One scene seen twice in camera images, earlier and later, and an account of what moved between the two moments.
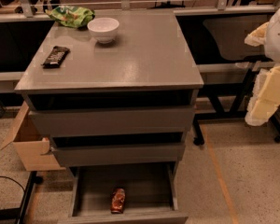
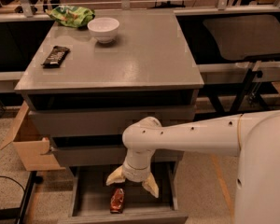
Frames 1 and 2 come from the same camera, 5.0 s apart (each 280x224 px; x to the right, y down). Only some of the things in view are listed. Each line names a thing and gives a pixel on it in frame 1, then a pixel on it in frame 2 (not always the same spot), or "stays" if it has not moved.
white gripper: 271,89 -> 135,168
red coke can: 118,200 stays
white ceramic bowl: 104,29 stays
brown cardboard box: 34,150 stays
